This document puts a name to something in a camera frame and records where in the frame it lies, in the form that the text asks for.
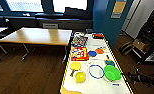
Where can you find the green bowl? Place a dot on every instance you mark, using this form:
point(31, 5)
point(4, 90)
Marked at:
point(112, 73)

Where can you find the yellow bowl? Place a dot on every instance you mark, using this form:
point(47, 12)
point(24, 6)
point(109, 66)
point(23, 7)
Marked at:
point(80, 77)

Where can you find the green table tennis paddle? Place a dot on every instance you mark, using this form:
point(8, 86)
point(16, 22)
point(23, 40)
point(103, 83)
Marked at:
point(110, 62)

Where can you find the black wheeled cart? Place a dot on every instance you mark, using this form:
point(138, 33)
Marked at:
point(148, 46)

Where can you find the blue bowl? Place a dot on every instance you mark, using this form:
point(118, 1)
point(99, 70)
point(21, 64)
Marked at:
point(92, 53)

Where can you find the red black device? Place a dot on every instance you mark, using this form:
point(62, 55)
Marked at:
point(98, 35)

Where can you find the yellow table tennis paddle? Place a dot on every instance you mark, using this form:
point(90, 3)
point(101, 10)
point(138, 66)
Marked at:
point(75, 65)

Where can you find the black cushion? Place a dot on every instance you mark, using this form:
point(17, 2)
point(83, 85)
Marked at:
point(77, 12)

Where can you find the dark window bench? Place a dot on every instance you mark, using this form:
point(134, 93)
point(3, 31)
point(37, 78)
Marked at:
point(23, 20)

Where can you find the yellow wall sign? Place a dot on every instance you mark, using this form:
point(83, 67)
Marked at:
point(118, 7)

